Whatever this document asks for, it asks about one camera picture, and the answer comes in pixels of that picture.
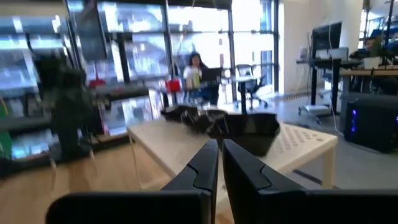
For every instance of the large window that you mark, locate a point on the large window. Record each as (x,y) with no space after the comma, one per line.
(199,31)

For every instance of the black computer tower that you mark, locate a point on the black computer tower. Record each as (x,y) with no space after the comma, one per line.
(371,124)

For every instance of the wooden desk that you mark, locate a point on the wooden desk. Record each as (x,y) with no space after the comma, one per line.
(373,72)

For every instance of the leaf shaped black plate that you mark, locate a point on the leaf shaped black plate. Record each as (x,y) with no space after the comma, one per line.
(202,119)

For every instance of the wavy square black plate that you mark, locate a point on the wavy square black plate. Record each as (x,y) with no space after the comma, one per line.
(252,133)

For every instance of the person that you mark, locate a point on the person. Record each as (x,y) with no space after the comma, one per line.
(370,43)
(194,77)

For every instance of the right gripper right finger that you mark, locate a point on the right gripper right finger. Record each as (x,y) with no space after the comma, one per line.
(295,208)

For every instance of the black laptop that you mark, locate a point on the black laptop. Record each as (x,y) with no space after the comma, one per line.
(211,74)

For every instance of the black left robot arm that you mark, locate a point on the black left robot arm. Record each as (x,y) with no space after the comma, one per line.
(66,109)

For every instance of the white perforated shelf riser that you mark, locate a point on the white perforated shelf riser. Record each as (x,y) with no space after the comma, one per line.
(161,143)

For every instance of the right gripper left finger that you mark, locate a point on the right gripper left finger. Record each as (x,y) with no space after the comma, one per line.
(140,208)

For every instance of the black standing desk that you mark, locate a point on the black standing desk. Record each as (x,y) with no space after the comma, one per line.
(329,63)

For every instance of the red box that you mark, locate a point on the red box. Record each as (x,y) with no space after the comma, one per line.
(172,85)

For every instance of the black monitor on desk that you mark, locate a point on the black monitor on desk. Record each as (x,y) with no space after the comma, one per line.
(326,37)

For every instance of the white pot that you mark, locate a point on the white pot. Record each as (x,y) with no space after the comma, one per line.
(371,62)

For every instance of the black office chair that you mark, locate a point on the black office chair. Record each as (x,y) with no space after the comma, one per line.
(250,82)

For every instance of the small square black plate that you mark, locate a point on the small square black plate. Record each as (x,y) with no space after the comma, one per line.
(175,112)

